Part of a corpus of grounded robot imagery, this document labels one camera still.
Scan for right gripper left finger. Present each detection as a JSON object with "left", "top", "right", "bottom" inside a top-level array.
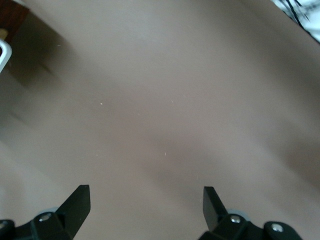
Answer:
[{"left": 0, "top": 184, "right": 91, "bottom": 240}]

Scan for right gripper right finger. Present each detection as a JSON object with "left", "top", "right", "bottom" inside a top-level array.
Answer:
[{"left": 198, "top": 186, "right": 305, "bottom": 240}]

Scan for brown table cover sheet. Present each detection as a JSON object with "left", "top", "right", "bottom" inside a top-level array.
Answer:
[{"left": 0, "top": 0, "right": 320, "bottom": 240}]

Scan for tangled black cables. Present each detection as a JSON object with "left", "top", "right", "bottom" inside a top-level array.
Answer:
[{"left": 274, "top": 0, "right": 320, "bottom": 36}]

